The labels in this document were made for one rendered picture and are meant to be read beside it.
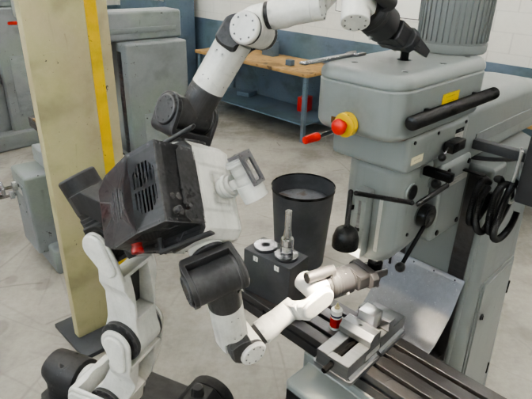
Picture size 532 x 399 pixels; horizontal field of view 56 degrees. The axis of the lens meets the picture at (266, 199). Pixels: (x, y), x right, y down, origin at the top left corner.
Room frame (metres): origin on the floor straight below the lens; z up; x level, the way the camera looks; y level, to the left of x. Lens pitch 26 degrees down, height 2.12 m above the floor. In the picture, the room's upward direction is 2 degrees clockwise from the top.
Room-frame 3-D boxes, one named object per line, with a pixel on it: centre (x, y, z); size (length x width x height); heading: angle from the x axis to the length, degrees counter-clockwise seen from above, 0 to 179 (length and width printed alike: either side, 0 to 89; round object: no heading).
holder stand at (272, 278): (1.60, -0.04, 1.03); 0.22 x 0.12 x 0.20; 52
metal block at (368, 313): (1.32, -0.36, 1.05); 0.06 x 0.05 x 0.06; 47
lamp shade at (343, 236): (1.17, -0.22, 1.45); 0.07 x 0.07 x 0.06
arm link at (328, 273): (1.23, -0.17, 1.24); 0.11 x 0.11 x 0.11; 30
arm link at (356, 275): (1.28, -0.27, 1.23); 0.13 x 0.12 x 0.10; 30
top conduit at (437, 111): (1.25, -0.48, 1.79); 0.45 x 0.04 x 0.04; 135
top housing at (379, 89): (1.34, -0.36, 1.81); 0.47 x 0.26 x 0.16; 135
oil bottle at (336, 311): (1.40, -0.26, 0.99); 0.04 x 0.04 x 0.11
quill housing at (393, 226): (1.33, -0.36, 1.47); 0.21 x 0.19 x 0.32; 45
